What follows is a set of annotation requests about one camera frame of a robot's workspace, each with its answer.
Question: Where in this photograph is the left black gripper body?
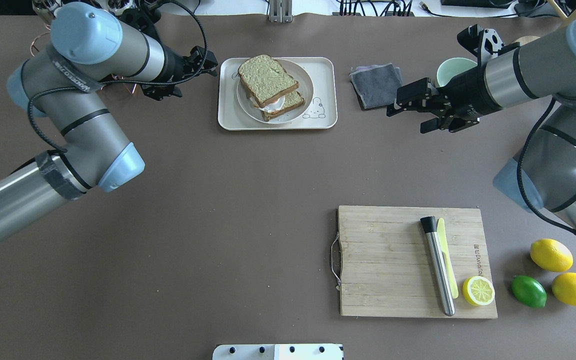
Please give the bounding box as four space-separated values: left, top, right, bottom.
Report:
160 46 204 83

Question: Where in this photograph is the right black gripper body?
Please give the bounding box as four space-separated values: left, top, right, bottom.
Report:
436 67 502 133

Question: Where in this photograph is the white round plate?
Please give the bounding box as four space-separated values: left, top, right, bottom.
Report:
235 55 314 125

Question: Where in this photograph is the bread slice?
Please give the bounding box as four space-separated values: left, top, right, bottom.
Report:
260 90 306 122
237 54 300 107

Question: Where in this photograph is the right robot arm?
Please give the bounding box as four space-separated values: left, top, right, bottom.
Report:
386 19 576 235

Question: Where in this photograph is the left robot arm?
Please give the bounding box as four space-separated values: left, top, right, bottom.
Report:
0 0 218 242

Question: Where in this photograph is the cream rabbit tray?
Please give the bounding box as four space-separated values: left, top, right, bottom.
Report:
217 57 338 131

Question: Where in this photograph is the green bowl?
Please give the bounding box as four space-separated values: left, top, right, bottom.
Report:
435 57 478 88

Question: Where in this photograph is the folded grey cloth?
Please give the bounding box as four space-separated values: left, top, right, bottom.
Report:
349 63 403 110

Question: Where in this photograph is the fried egg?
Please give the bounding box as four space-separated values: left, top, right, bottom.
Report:
248 95 286 114

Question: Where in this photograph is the metal cylinder with black cap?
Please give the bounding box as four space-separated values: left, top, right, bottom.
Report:
419 216 456 317

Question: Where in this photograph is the yellow plastic knife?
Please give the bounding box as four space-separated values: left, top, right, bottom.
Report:
437 218 459 299

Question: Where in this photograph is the wooden cutting board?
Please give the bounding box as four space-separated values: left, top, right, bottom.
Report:
337 205 493 318

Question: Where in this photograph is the wooden mug tree stand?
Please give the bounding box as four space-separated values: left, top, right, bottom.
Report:
513 0 576 46

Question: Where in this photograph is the half lemon slice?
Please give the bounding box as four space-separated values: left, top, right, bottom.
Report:
462 276 496 306

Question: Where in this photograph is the yellow lemon one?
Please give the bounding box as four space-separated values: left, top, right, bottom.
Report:
530 238 574 272

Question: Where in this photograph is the green lime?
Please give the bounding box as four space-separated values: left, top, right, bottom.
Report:
510 275 547 309

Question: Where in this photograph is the yellow lemon two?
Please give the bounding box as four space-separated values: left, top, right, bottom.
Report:
551 272 576 306

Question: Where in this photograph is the copper wire bottle rack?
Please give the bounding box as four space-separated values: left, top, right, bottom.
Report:
30 5 139 96

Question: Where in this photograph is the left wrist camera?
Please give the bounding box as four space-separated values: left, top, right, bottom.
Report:
118 0 162 43

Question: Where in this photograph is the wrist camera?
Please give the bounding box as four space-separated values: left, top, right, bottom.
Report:
118 0 162 43
456 23 521 68

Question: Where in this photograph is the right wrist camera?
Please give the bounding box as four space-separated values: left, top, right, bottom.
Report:
456 23 521 68

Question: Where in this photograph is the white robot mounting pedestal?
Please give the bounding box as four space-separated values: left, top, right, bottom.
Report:
212 342 345 360

